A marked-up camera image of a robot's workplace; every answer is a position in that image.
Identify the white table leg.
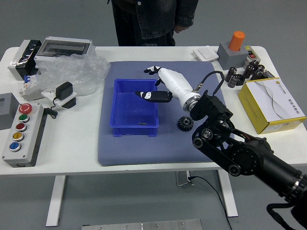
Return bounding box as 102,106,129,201
217,169,238,218
45,175,67,227

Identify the grey under-table power box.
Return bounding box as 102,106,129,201
175,171,194,187

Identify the white distribution box tinted lid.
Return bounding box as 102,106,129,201
34,36,96,69

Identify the blue-grey foam mat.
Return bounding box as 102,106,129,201
97,61,238,167

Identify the black power adapter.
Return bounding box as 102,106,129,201
55,81,74,100

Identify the white wall switch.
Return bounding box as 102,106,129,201
193,46,219,62

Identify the white circuit breaker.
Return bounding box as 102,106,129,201
19,74,45,103

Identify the clear plastic bag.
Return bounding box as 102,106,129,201
35,53,111,97

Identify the orange cylinder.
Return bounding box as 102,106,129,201
229,31,246,51

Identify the yellow and white cardboard box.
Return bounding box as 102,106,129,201
238,77,307,135

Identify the grey push-button control box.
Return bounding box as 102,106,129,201
1,103,45,168

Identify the grey block holder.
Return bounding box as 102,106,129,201
217,42,249,71

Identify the dark grey square block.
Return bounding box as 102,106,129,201
0,92,20,131

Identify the white switch box red button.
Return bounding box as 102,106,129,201
243,45,259,69

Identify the black adapter cord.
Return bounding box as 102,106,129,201
44,97,59,119

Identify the person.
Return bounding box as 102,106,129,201
111,0,199,46

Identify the black power cable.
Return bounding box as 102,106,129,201
188,176,233,230

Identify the grey metal plate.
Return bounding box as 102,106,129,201
81,218,202,230

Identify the black and white enclosure box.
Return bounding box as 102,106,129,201
7,39,43,81

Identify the blue plastic bin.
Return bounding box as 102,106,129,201
109,78,160,138

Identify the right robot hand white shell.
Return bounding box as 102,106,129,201
134,65,195,103

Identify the big black gear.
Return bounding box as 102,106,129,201
177,116,194,132

